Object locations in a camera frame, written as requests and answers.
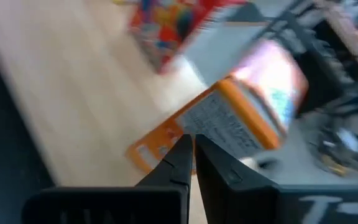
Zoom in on orange Mini Wheats cereal box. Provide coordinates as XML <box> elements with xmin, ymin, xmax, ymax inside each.
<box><xmin>124</xmin><ymin>39</ymin><xmax>310</xmax><ymax>175</ymax></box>

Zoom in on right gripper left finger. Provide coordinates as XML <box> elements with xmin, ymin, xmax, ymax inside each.
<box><xmin>22</xmin><ymin>133</ymin><xmax>195</xmax><ymax>224</ymax></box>

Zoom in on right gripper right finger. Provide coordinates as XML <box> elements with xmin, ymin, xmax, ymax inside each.
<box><xmin>194</xmin><ymin>133</ymin><xmax>358</xmax><ymax>224</ymax></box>

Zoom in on red Froot Loops cereal box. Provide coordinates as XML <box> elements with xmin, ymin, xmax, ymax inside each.
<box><xmin>128</xmin><ymin>0</ymin><xmax>248</xmax><ymax>75</ymax></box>

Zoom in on loose floor cables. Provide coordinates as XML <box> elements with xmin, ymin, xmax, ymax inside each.
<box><xmin>303</xmin><ymin>93</ymin><xmax>358</xmax><ymax>178</ymax></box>

